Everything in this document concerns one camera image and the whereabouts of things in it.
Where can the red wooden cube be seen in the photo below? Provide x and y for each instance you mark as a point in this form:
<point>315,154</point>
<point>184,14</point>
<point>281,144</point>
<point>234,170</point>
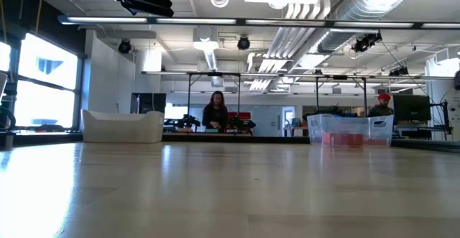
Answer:
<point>330,139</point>

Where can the long red wooden block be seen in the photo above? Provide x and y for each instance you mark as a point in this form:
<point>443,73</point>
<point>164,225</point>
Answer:
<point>375,142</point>

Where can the long LED light bar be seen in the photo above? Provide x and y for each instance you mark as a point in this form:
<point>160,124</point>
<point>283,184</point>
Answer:
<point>108,19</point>

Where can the white plastic bin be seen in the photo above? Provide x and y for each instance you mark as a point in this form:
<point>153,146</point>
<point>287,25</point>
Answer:
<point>122,128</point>

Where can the person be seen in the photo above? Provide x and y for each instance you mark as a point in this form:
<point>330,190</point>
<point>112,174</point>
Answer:
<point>215,114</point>
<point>381,110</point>

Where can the large bright window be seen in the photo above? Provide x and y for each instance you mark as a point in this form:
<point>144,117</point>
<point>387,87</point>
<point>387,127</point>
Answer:
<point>46,105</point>

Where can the clear plastic bin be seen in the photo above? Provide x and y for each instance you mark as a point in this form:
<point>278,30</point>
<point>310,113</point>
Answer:
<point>345,124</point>

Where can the red cap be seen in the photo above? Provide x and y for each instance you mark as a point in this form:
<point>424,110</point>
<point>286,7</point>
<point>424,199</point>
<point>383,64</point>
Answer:
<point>384,96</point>

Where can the black monitor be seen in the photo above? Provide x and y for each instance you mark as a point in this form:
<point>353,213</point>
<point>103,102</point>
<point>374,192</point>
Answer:
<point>411,108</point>

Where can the black ceiling camera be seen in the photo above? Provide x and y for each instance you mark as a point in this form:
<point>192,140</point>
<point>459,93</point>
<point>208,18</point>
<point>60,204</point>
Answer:
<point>124,46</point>
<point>243,43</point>
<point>366,42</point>

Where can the white air duct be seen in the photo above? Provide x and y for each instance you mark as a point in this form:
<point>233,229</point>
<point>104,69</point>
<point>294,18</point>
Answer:
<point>206,47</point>

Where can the black station frame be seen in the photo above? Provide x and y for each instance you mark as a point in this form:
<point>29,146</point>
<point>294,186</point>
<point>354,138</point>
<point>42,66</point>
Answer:
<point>189,94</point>
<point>364,98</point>

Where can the black aluminium back rail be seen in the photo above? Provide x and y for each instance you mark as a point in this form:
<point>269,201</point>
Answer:
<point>215,138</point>

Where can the silver air duct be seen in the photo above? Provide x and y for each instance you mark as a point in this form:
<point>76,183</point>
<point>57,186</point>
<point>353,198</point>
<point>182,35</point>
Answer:
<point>359,8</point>

